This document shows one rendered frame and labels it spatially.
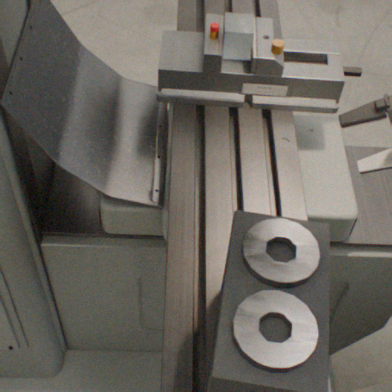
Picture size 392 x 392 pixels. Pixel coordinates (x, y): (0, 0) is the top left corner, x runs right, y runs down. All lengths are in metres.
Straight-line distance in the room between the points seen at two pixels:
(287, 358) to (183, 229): 0.38
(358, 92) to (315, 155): 1.48
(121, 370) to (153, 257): 0.47
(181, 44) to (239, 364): 0.70
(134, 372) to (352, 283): 0.61
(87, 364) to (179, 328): 0.78
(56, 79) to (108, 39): 1.75
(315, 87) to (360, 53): 1.79
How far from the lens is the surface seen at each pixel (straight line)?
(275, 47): 1.09
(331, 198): 1.17
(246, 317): 0.64
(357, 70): 1.20
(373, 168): 0.90
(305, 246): 0.70
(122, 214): 1.12
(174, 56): 1.14
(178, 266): 0.91
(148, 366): 1.61
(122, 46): 2.79
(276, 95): 1.15
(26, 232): 1.16
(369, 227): 1.27
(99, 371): 1.61
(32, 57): 1.05
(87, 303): 1.41
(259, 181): 1.02
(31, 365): 1.58
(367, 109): 0.83
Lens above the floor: 1.68
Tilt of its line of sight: 51 degrees down
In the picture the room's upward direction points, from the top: 5 degrees clockwise
